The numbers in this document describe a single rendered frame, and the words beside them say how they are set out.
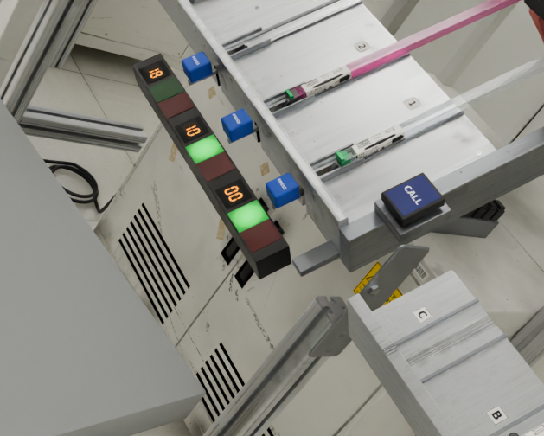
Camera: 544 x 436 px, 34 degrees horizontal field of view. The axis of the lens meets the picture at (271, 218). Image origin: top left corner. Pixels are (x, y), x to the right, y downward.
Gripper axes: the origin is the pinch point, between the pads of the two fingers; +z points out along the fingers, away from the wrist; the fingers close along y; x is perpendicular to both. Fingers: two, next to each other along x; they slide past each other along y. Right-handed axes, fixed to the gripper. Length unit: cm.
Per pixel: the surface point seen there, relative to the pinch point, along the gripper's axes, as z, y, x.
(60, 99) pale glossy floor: 87, 116, 46
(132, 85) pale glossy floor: 107, 130, 25
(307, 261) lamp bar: 4.3, -7.2, 37.6
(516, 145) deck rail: -0.4, -8.7, 12.5
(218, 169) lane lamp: 1.8, 7.1, 40.9
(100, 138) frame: 47, 60, 46
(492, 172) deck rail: 0.2, -10.0, 16.5
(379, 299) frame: 5.6, -14.4, 33.1
